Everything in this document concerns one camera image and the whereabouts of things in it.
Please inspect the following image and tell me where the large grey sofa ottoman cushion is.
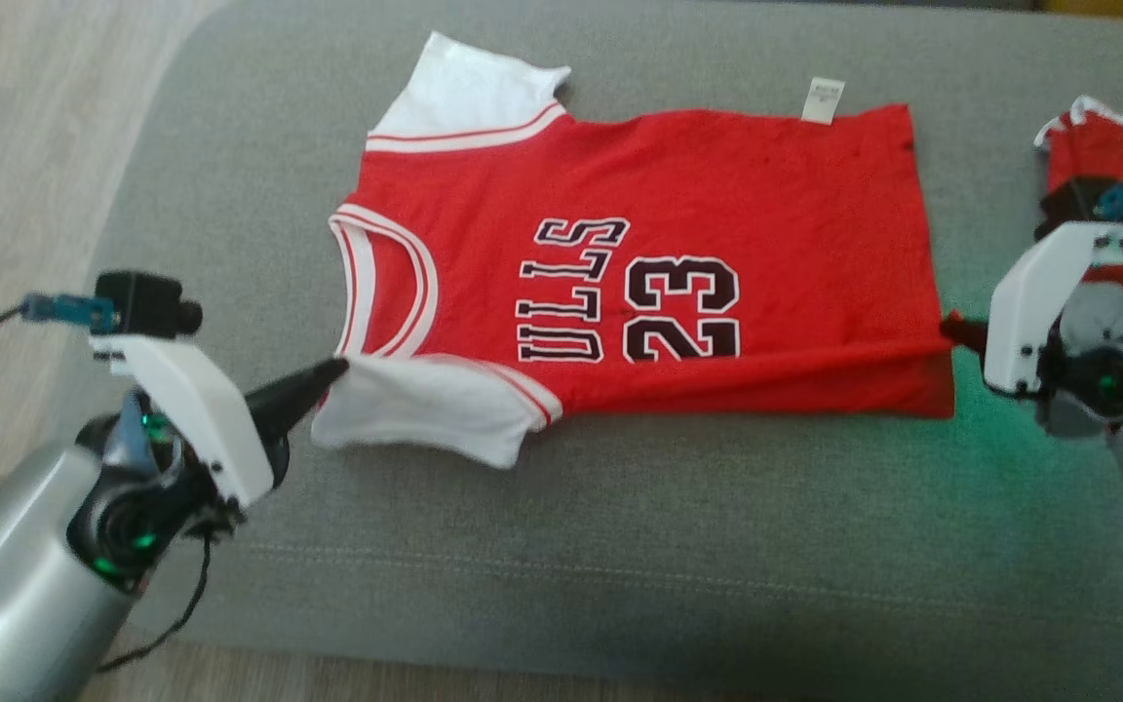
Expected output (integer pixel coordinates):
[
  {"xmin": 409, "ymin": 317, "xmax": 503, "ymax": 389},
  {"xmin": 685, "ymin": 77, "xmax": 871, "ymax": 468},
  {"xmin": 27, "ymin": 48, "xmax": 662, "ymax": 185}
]
[{"xmin": 50, "ymin": 0, "xmax": 1123, "ymax": 702}]

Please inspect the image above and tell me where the yellow sofa back cushion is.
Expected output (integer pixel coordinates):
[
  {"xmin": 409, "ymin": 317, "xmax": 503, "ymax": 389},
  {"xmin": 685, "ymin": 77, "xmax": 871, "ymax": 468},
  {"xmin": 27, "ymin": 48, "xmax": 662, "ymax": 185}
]
[{"xmin": 1041, "ymin": 0, "xmax": 1123, "ymax": 20}]

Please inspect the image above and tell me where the red number 23 jersey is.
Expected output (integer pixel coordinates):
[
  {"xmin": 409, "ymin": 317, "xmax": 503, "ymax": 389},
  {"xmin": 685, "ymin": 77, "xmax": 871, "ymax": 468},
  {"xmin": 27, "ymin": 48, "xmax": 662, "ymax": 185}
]
[{"xmin": 311, "ymin": 29, "xmax": 957, "ymax": 471}]

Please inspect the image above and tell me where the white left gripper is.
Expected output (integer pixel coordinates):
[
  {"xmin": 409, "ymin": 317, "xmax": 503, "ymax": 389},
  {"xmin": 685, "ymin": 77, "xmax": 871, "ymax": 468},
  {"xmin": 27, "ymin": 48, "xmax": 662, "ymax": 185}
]
[{"xmin": 89, "ymin": 331, "xmax": 351, "ymax": 510}]

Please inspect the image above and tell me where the left camera cable blue connector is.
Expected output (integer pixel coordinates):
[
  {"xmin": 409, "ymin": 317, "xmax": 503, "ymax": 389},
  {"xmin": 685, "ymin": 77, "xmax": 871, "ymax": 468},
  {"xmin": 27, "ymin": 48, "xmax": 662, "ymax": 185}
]
[{"xmin": 0, "ymin": 292, "xmax": 116, "ymax": 391}]

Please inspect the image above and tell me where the thin black left gripper cable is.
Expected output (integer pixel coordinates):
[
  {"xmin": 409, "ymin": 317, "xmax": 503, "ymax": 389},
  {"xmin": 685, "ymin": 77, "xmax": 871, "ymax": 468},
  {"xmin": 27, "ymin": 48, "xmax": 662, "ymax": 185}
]
[{"xmin": 94, "ymin": 526, "xmax": 213, "ymax": 676}]

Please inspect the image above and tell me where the red shorts white stripe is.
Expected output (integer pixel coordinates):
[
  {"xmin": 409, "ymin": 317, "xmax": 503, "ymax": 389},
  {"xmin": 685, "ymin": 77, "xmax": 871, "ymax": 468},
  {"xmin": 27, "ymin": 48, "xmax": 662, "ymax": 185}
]
[{"xmin": 1031, "ymin": 95, "xmax": 1123, "ymax": 303}]

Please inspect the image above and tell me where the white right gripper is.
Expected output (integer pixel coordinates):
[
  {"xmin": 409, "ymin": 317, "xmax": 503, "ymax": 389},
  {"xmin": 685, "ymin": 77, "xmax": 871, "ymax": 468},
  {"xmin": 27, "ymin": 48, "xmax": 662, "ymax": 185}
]
[{"xmin": 940, "ymin": 220, "xmax": 1123, "ymax": 398}]

